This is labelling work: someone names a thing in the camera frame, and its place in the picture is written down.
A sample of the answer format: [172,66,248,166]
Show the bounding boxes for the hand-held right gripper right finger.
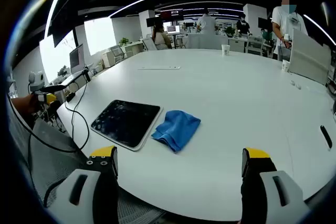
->
[240,147,312,224]

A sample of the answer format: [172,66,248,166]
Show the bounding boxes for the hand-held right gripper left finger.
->
[48,145,120,224]

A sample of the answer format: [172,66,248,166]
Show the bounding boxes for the blue cleaning cloth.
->
[151,110,202,153]

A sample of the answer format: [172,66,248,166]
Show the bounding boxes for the grey mesh office chair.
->
[7,118,169,224]

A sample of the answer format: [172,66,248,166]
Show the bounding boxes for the computer monitor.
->
[69,44,86,74]

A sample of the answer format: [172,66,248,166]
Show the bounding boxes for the grey partition panel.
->
[288,28,331,86]

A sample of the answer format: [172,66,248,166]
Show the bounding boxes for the thick black cable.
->
[7,97,79,154]

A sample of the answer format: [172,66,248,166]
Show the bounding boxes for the thin black cable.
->
[64,81,90,152]

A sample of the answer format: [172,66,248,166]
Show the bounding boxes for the wall screen with red picture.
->
[160,9,184,22]

